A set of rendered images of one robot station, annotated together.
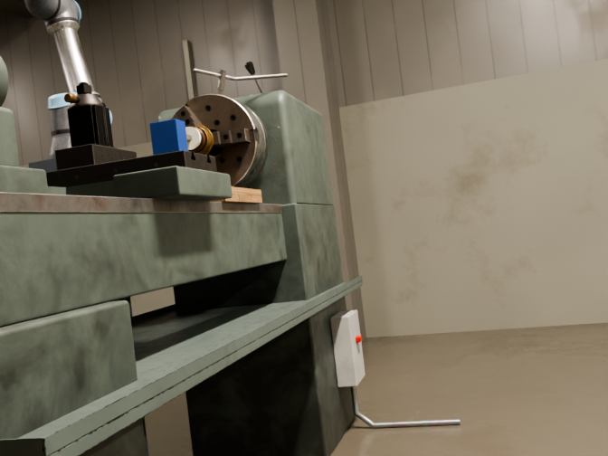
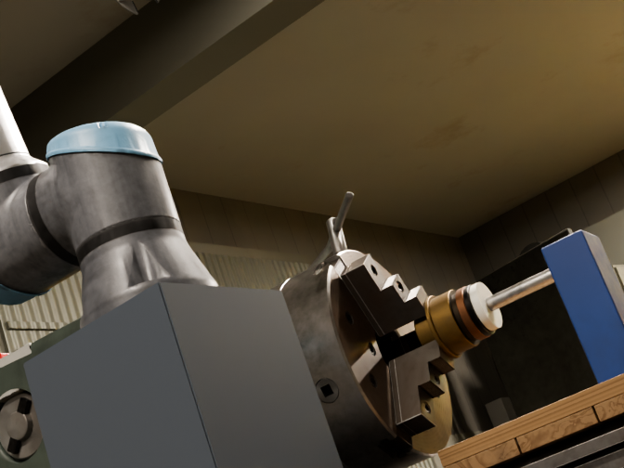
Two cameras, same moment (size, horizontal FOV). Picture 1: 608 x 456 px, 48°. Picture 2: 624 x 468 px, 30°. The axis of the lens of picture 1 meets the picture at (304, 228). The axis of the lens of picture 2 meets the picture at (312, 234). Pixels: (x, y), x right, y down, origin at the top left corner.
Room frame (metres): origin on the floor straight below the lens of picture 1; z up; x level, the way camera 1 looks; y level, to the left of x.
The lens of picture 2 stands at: (1.91, 1.88, 0.75)
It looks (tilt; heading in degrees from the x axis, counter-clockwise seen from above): 18 degrees up; 280
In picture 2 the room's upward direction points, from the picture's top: 20 degrees counter-clockwise
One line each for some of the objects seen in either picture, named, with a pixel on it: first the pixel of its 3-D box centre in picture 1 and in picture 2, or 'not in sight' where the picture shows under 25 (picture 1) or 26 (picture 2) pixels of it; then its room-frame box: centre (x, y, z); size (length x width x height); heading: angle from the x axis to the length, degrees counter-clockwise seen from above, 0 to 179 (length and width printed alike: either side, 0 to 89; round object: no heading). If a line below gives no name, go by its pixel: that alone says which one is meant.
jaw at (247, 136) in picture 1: (232, 137); (434, 344); (2.10, 0.19, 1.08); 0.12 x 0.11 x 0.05; 75
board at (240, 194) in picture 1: (185, 203); (598, 419); (1.93, 0.33, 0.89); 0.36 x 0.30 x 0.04; 75
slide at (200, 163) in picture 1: (118, 175); not in sight; (1.61, 0.42, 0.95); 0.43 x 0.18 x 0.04; 75
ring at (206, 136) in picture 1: (196, 140); (453, 322); (2.06, 0.29, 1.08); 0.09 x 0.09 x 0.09; 75
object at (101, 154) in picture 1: (99, 160); not in sight; (1.66, 0.48, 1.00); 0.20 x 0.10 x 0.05; 165
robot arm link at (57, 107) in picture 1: (68, 112); (108, 188); (2.31, 0.75, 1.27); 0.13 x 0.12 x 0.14; 164
